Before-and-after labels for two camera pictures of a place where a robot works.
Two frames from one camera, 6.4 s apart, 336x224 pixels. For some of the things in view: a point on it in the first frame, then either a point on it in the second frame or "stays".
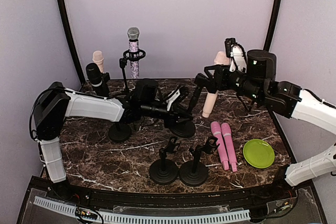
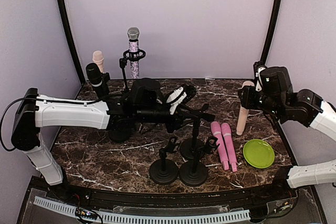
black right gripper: (220, 70) to (247, 99)
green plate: (258, 153) stays
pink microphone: (217, 133) stays
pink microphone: (229, 140) stays
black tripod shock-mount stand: (132, 55) stays
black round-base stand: (164, 171) stays
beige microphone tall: (221, 57) to (243, 113)
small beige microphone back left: (98, 57) stays
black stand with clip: (186, 128) to (193, 149)
